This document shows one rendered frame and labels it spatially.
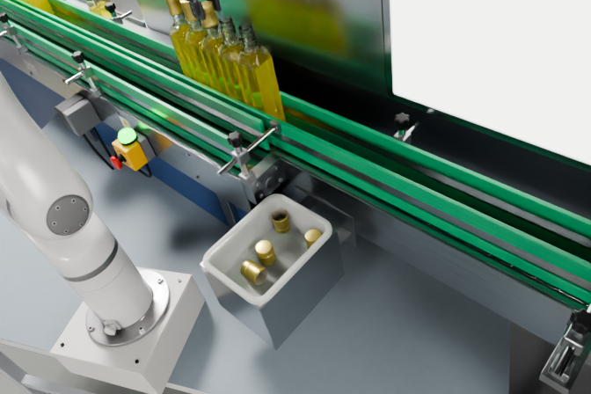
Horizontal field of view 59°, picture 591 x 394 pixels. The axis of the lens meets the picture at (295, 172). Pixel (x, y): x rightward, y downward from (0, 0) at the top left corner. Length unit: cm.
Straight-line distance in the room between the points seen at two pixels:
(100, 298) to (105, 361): 14
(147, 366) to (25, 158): 49
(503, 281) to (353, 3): 55
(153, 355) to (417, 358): 54
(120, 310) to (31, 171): 38
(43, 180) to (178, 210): 67
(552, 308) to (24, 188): 84
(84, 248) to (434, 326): 73
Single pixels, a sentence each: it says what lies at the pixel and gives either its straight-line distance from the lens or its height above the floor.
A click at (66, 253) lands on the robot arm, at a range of 104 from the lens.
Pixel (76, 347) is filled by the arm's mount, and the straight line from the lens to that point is 125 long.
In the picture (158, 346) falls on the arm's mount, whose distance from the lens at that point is 116.
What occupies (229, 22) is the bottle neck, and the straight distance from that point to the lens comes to 108.
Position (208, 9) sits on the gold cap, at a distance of 112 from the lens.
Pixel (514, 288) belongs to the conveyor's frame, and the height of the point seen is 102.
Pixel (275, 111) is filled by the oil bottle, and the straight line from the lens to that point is 114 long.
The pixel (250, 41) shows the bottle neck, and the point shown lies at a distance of 105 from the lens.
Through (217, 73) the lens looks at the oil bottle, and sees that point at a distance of 118.
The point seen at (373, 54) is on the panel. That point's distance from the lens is 103.
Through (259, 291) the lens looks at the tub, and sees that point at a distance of 105.
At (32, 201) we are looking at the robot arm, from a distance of 90.
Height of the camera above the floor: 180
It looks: 44 degrees down
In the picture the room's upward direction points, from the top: 13 degrees counter-clockwise
